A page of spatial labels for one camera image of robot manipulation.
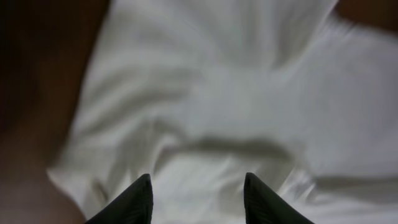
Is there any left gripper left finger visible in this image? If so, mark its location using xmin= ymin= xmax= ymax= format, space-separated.
xmin=85 ymin=174 xmax=154 ymax=224

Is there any white printed t-shirt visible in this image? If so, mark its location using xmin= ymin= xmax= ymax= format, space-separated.
xmin=49 ymin=1 xmax=397 ymax=223

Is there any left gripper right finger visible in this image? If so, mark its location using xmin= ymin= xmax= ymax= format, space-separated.
xmin=244 ymin=172 xmax=313 ymax=224

